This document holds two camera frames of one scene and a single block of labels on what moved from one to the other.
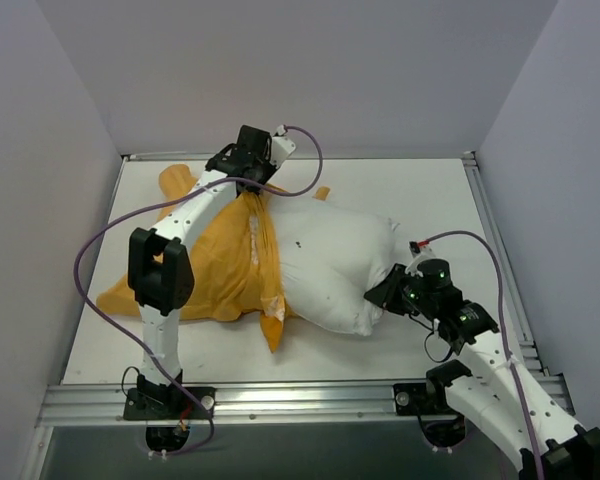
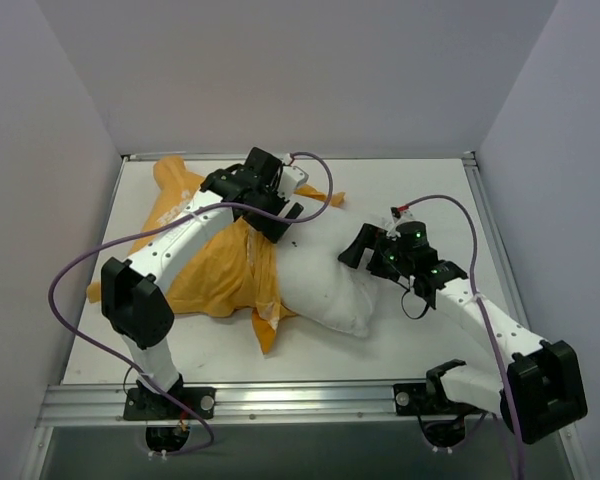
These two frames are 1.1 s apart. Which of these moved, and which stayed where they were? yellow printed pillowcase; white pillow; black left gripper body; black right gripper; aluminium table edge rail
Moved: yellow printed pillowcase; black right gripper; black left gripper body
Stayed: white pillow; aluminium table edge rail
